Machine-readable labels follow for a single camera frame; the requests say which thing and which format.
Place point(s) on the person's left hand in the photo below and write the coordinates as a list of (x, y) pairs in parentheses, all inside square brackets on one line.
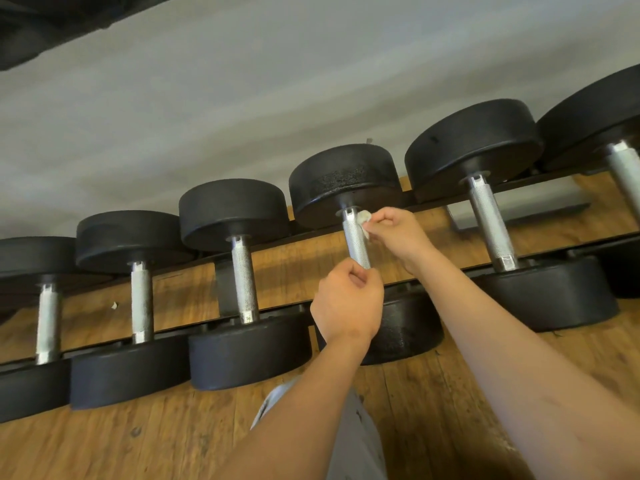
[(340, 309)]

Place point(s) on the person's right hand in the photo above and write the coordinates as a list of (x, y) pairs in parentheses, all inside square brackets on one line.
[(402, 237)]

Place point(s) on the person's left fingers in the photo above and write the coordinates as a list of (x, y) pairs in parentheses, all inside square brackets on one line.
[(367, 279)]

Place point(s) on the person's right fingers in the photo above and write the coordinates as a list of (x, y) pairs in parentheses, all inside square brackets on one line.
[(382, 222)]

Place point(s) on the white cleaning wipe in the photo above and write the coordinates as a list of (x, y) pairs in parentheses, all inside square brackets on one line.
[(364, 217)]

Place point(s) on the person's left forearm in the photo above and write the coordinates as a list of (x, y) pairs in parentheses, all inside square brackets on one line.
[(305, 409)]

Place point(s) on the person's right forearm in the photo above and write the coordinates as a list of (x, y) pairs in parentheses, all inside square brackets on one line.
[(525, 374)]

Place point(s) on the row of black dumbbells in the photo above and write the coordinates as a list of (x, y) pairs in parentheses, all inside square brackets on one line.
[(235, 209)]

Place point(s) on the person's grey shorts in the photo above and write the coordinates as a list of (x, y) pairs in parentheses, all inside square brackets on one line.
[(357, 444)]

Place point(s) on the black metal rack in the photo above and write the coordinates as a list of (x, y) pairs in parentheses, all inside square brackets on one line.
[(555, 180)]

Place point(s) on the black padded bench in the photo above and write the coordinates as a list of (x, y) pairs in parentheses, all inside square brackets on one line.
[(50, 24)]

